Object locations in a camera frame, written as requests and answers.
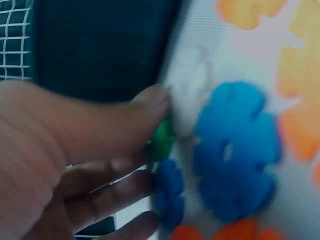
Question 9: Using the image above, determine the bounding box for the person's left hand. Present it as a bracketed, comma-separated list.
[0, 80, 171, 240]

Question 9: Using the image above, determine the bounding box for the green plastic disc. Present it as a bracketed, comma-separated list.
[149, 113, 175, 163]

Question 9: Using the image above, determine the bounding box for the blue notched plastic disc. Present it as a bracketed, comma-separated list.
[193, 80, 283, 223]
[154, 158, 186, 231]

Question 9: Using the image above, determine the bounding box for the orange notched plastic disc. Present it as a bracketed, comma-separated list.
[274, 0, 320, 161]
[216, 0, 288, 30]
[170, 218, 288, 240]

